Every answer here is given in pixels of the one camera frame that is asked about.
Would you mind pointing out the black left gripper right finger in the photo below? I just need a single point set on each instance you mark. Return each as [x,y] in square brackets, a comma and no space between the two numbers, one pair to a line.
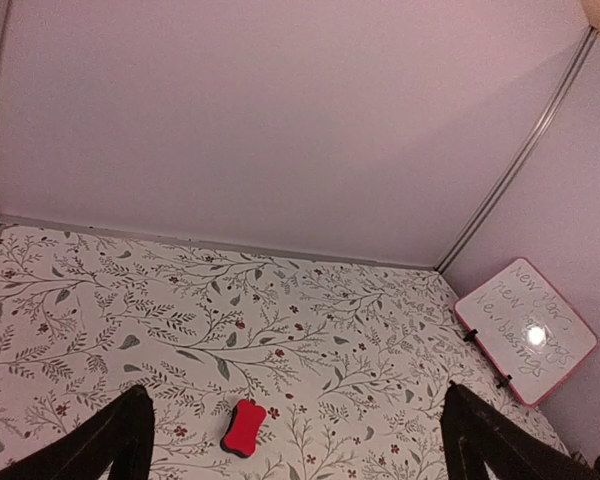
[478,439]

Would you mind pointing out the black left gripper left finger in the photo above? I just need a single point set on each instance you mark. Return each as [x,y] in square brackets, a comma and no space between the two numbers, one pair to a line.
[118,439]

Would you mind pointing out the pink framed whiteboard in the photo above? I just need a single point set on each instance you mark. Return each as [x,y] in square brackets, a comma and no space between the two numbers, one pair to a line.
[527,330]

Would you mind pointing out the red black whiteboard eraser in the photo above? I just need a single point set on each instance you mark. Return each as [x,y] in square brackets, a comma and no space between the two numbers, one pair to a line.
[240,438]

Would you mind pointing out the black whiteboard foot clip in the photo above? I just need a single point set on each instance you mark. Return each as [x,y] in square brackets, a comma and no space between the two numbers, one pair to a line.
[504,382]
[470,336]

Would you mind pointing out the floral patterned table mat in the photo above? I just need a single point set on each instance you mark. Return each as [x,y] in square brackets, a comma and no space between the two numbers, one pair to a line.
[351,362]

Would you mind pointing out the right aluminium corner post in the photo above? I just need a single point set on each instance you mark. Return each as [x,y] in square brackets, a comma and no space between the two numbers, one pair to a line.
[523,153]

